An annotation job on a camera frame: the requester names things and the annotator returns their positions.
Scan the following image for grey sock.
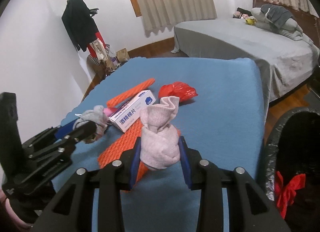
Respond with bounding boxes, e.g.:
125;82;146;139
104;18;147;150
140;96;180;171
73;105;108;144

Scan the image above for red cloth garment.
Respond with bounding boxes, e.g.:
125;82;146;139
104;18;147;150
274;171;306;219

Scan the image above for black lined trash bin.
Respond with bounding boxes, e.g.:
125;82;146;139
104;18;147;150
260;107;319;231

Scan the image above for orange foam net lower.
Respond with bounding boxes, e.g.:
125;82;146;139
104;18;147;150
98;120;148;182

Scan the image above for orange foam net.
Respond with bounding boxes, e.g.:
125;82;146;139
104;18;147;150
106;78;155;108
98;120;148;182

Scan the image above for wooden coat rack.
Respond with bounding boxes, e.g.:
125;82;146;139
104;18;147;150
62;0;118;78

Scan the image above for checkered basket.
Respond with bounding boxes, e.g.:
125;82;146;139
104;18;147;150
87;44;118;76

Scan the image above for orange foam net upper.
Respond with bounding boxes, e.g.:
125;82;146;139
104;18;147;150
106;78;155;108

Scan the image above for blue table mat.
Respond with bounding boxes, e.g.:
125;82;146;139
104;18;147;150
61;57;266;231

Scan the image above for brown paper bag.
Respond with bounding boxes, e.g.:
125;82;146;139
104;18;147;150
117;48;130;63

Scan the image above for red crumpled plastic bag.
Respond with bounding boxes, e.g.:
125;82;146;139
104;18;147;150
158;81;198;102

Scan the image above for red hanging garment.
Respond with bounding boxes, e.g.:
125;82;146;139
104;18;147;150
87;32;107;58

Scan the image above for black hanging coat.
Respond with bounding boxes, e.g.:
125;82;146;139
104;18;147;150
61;0;99;52

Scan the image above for bed with grey sheet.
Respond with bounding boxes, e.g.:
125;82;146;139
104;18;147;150
174;18;319;103

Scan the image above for yellow plush toy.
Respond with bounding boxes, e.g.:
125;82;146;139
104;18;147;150
245;18;256;25

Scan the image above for pink and black items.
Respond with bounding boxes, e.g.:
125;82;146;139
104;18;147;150
233;8;252;19

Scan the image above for grey folded bedding pile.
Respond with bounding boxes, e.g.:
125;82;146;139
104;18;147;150
251;4;313;45

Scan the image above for dark wooden headboard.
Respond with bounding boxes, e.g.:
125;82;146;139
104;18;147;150
253;0;319;48

